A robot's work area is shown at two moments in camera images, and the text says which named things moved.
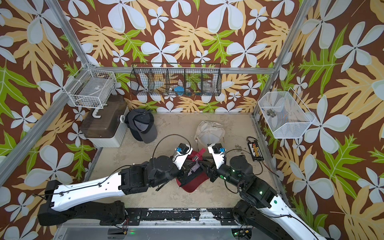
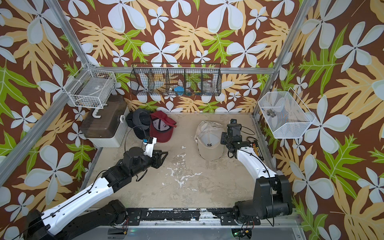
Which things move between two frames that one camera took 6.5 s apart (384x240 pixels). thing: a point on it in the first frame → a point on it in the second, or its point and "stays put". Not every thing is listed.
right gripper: (213, 169) → (223, 136)
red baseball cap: (197, 176) → (161, 126)
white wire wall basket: (90, 88) stays put
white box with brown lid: (110, 130) stays put
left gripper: (182, 171) → (156, 157)
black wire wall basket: (198, 79) stays put
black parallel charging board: (255, 151) stays put
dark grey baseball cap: (140, 122) stays put
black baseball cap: (133, 133) → (129, 119)
